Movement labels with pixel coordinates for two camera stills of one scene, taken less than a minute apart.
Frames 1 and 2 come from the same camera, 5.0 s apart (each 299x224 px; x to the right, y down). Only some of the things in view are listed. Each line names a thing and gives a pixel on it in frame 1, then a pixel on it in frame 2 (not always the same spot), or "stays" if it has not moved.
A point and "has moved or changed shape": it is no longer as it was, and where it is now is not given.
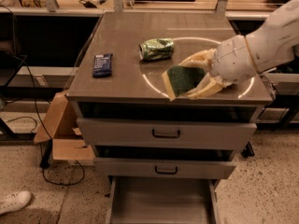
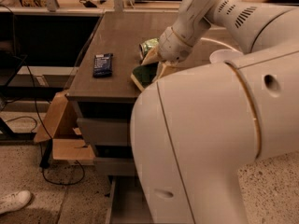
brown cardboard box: [61, 124] stays
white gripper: [234, 60] -> [172, 47]
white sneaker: [15, 202] stays
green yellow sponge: [179, 79] has moved or changed shape
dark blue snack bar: [102, 65] stays
